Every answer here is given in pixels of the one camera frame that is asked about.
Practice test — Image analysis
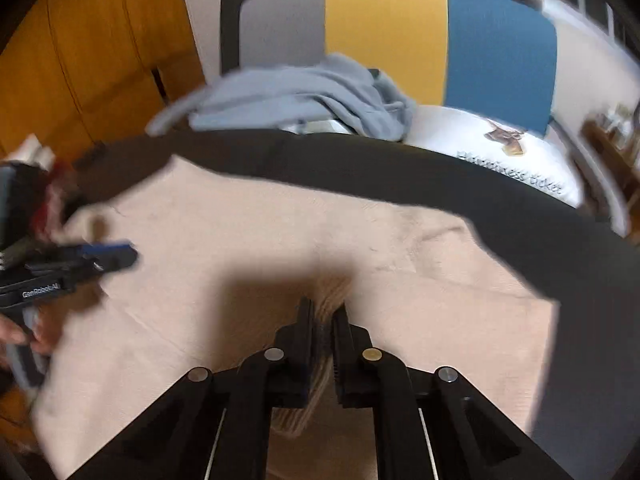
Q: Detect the wooden wardrobe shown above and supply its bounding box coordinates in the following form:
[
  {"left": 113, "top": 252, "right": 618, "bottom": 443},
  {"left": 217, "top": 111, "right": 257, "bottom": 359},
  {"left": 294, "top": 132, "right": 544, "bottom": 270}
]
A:
[{"left": 0, "top": 0, "right": 207, "bottom": 161}]

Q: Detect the person's left hand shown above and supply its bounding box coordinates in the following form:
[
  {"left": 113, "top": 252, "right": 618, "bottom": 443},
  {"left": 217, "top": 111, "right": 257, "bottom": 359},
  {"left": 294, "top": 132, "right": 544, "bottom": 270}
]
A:
[{"left": 0, "top": 309, "right": 57, "bottom": 357}]

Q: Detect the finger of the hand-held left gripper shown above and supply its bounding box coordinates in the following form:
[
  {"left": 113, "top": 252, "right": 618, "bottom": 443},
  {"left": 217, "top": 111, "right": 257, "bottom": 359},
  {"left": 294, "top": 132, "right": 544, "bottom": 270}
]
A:
[{"left": 75, "top": 241, "right": 139, "bottom": 275}]

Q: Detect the white printed pillow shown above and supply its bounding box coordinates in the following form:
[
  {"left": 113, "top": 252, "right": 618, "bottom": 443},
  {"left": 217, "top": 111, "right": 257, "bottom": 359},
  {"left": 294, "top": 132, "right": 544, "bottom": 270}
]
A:
[{"left": 407, "top": 105, "right": 586, "bottom": 206}]

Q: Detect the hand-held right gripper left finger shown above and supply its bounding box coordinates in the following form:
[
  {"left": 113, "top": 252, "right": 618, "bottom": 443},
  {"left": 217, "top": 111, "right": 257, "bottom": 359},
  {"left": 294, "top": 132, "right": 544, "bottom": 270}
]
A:
[{"left": 67, "top": 297, "right": 318, "bottom": 480}]

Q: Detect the grey yellow blue headboard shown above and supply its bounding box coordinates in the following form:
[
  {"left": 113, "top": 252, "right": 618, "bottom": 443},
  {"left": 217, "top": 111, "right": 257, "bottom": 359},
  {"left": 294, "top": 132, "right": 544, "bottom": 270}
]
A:
[{"left": 220, "top": 0, "right": 558, "bottom": 136}]

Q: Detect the grey hooded sweatshirt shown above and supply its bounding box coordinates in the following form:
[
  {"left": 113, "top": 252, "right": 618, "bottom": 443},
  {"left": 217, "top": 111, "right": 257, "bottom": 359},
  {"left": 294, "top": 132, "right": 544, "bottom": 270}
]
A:
[{"left": 145, "top": 52, "right": 418, "bottom": 142}]

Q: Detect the beige knit garment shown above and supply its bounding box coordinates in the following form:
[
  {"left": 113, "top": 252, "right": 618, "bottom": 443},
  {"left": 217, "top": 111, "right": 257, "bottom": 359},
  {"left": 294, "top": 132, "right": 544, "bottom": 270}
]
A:
[{"left": 30, "top": 157, "right": 561, "bottom": 480}]

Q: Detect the wooden nightstand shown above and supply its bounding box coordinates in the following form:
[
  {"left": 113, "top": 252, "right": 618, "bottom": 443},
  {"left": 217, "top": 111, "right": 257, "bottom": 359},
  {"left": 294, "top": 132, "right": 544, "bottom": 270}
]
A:
[{"left": 581, "top": 104, "right": 640, "bottom": 213}]

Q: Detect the window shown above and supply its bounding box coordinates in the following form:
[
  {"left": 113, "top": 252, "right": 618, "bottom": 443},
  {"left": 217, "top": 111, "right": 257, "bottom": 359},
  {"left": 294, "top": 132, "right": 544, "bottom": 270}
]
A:
[{"left": 542, "top": 0, "right": 632, "bottom": 46}]

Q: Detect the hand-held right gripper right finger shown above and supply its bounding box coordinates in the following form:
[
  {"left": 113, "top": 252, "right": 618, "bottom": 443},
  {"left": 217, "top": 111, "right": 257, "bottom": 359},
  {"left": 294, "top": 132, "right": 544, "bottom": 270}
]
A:
[{"left": 331, "top": 305, "right": 576, "bottom": 480}]

